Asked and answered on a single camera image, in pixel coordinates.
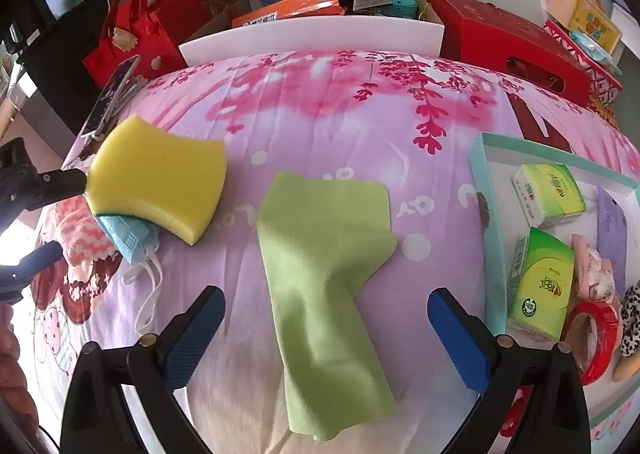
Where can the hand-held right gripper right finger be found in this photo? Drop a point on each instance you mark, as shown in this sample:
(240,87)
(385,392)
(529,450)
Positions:
(457,339)

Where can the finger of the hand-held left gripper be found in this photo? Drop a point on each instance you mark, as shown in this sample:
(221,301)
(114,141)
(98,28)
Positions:
(50,182)
(35,259)

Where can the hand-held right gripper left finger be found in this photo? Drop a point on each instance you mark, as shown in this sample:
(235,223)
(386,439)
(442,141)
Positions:
(195,334)

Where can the green tissue packet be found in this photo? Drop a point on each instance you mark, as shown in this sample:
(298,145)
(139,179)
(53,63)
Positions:
(547,194)
(540,284)

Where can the yellow sponge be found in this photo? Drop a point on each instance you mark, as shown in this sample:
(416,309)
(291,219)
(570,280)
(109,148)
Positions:
(160,174)

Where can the white tray with teal rim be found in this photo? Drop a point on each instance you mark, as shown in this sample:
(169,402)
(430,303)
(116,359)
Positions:
(492,214)

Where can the green cloth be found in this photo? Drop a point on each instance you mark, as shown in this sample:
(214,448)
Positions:
(320,259)

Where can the red tape roll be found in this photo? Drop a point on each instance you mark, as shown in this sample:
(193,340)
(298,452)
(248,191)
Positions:
(605,319)

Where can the leopard print cloth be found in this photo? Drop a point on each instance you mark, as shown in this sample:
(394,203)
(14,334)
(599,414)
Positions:
(632,319)

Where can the purple wet wipes packet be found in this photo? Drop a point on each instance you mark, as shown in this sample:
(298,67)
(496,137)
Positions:
(612,229)

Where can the person's left forearm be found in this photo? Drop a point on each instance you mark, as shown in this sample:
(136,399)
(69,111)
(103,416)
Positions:
(17,369)

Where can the pink zigzag knitted cloth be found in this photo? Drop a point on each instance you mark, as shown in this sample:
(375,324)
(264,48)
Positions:
(80,234)

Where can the blue face mask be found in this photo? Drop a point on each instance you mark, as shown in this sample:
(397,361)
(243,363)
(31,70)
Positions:
(127,236)

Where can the smartphone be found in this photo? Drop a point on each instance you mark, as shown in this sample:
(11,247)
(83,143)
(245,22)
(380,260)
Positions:
(112,91)

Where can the black cabinet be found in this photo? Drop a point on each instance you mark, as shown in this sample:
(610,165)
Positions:
(60,64)

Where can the phone stand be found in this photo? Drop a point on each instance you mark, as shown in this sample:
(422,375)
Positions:
(132,84)

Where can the red felt handbag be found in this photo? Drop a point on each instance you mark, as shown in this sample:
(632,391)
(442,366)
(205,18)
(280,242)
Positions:
(135,29)

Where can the dark red paper bag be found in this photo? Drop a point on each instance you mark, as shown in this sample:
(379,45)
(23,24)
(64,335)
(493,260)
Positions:
(200,4)

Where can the pink printed bedsheet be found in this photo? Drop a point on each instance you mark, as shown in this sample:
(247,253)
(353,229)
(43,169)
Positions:
(325,104)

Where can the red patterned box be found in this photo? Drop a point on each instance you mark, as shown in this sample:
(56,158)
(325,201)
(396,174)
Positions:
(600,79)

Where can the orange cardboard box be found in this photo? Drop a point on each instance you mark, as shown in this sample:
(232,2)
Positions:
(290,6)

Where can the white foam board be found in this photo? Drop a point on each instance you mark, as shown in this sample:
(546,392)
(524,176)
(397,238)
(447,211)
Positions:
(310,36)

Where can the red gift box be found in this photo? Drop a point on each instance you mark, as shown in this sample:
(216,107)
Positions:
(500,39)

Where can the light blue packet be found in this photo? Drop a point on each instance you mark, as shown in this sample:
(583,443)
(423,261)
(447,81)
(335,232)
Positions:
(592,45)

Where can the teal case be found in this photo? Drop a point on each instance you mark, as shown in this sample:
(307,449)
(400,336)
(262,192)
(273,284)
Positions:
(404,6)

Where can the yellow gift bag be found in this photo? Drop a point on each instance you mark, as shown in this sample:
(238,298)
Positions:
(592,19)

